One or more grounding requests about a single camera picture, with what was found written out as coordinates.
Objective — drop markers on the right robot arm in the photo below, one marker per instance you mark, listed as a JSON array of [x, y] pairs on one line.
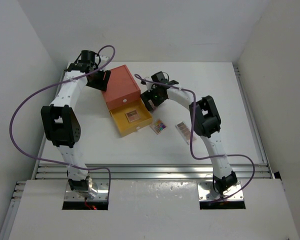
[[205, 122]]

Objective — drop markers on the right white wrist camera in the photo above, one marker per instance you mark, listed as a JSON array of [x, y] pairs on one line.
[[149, 84]]

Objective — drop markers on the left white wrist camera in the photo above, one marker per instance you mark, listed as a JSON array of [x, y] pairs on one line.
[[100, 60]]

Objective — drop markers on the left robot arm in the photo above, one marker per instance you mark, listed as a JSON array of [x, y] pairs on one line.
[[61, 125]]

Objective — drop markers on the four-pan brown eyeshadow palette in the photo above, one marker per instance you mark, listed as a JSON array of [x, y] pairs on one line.
[[132, 116]]

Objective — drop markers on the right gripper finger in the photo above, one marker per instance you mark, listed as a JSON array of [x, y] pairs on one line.
[[147, 100], [158, 100]]

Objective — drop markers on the aluminium rail frame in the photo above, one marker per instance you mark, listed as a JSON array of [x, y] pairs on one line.
[[49, 171]]

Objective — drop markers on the long nude eyeshadow palette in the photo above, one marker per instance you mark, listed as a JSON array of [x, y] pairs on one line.
[[184, 131]]

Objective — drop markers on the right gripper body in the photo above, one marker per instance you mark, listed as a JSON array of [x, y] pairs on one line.
[[155, 91]]

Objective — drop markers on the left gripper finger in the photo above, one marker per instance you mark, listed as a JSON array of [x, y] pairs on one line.
[[104, 80], [93, 81]]

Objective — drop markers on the colourful glitter eyeshadow palette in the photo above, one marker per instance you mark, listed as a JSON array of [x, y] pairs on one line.
[[158, 126]]

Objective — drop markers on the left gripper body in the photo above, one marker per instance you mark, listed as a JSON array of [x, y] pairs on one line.
[[100, 72]]

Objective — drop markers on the nine-pan warm eyeshadow palette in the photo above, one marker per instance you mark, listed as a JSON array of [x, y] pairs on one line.
[[152, 109]]

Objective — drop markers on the orange drawer box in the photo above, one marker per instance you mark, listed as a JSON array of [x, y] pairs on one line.
[[121, 82]]

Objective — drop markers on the yellow drawer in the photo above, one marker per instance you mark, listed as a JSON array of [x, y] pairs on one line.
[[124, 127]]

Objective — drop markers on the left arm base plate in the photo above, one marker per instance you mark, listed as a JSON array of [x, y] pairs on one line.
[[98, 193]]

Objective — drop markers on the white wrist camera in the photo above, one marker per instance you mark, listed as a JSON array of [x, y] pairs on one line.
[[100, 60], [149, 84]]

